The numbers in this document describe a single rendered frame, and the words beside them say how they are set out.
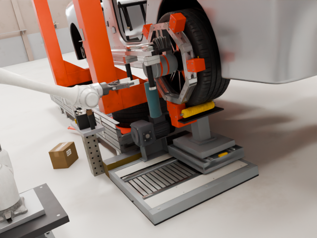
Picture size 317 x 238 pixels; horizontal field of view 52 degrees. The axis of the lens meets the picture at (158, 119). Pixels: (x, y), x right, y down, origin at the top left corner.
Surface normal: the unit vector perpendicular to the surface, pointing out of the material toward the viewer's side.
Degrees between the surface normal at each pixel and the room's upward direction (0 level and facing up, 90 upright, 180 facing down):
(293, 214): 0
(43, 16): 90
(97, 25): 90
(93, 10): 90
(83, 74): 90
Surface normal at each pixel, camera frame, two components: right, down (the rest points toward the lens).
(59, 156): -0.22, 0.33
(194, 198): 0.46, 0.18
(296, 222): -0.18, -0.94
